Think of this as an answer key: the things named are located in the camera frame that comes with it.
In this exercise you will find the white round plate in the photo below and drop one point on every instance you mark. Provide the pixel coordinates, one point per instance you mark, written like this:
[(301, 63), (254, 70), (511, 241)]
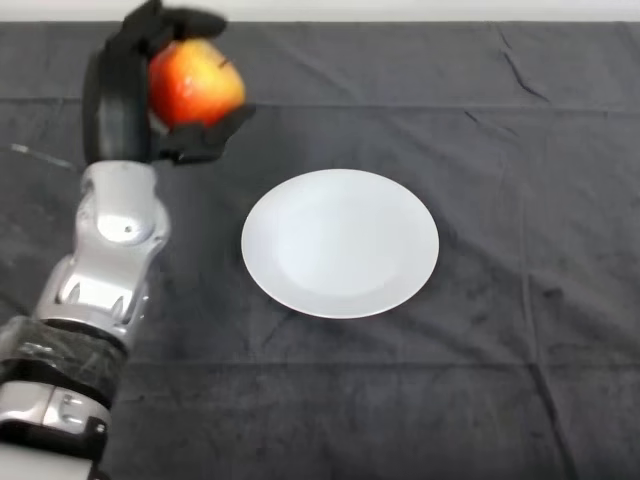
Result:
[(345, 245)]

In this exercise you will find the red yellow apple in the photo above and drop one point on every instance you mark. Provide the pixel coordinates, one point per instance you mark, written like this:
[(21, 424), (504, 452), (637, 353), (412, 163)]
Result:
[(197, 85)]

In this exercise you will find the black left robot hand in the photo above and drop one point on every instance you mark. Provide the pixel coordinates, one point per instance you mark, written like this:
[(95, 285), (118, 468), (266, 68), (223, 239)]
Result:
[(117, 110)]

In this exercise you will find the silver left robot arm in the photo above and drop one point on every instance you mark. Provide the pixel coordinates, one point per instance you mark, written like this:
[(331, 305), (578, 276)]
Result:
[(115, 240)]

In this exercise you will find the black table cloth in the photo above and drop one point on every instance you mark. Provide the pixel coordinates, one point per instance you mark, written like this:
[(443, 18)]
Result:
[(500, 390)]

